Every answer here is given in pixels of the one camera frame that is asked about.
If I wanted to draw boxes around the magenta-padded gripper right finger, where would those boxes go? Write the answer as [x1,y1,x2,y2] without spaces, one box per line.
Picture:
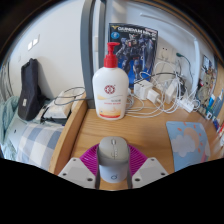
[126,143,169,190]

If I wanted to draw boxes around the robot model kit box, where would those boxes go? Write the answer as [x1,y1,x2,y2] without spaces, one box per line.
[108,22,159,89]

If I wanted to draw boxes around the green plug cable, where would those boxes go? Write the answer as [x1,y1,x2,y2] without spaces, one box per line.
[175,52,195,82]

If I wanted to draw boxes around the white power strip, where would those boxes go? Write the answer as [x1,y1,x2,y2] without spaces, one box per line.
[178,98,196,114]

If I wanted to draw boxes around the white flat pack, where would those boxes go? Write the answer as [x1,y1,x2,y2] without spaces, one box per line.
[41,86,86,126]

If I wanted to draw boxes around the small white charger block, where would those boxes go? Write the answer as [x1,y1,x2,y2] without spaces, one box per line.
[146,88,161,105]

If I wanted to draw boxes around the white wall outlet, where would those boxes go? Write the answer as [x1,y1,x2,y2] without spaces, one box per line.
[156,44,178,64]

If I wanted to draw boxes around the white multi-port charger block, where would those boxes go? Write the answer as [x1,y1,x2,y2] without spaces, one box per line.
[133,78,154,101]

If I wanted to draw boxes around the tangled white cable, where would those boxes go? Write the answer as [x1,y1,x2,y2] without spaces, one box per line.
[125,61,192,120]

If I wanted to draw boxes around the white wall switch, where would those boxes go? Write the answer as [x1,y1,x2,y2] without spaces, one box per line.
[26,34,41,52]

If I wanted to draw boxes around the grey computer mouse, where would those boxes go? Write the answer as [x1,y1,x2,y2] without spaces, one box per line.
[96,136,131,184]

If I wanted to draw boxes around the pastel cloud-print mouse pad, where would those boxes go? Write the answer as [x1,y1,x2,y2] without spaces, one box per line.
[165,120,212,173]

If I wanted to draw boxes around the blue plaid pillow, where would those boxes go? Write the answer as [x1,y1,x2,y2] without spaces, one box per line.
[16,121,64,171]

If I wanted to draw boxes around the black bag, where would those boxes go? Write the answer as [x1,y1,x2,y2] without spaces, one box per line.
[17,58,46,122]

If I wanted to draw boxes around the white pump bottle red cap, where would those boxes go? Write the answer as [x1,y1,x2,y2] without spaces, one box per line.
[91,41,130,121]

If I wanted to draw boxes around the teal blanket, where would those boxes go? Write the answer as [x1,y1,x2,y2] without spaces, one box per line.
[0,96,21,158]

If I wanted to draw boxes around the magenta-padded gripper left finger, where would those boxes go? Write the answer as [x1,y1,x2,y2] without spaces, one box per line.
[58,143,102,190]

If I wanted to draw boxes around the wooden shelf unit grey frame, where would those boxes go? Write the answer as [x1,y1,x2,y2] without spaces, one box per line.
[79,0,107,109]

